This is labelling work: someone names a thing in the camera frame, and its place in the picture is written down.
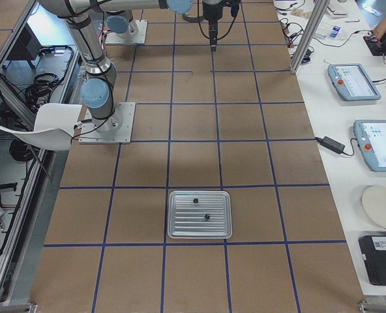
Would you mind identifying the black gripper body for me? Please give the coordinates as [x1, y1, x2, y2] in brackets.
[202, 0, 225, 40]

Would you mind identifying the ribbed metal tray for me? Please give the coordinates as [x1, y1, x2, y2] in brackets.
[167, 190, 233, 239]

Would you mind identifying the upper teach pendant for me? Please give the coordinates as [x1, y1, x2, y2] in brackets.
[327, 63, 381, 101]

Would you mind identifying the teach pendant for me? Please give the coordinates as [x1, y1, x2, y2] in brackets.
[327, 63, 381, 101]
[353, 120, 386, 172]

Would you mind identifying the black power adapter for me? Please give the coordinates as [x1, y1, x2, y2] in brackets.
[316, 136, 345, 155]

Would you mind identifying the white plastic chair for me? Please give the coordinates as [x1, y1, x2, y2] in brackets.
[0, 103, 82, 151]

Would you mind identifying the lower teach pendant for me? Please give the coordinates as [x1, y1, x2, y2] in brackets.
[353, 120, 386, 172]

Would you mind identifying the cream round plate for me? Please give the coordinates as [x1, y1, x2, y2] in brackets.
[361, 186, 386, 229]

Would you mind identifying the black box with label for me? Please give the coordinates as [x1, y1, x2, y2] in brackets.
[359, 235, 386, 286]

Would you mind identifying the aluminium frame post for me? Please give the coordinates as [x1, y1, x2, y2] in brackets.
[289, 0, 329, 74]

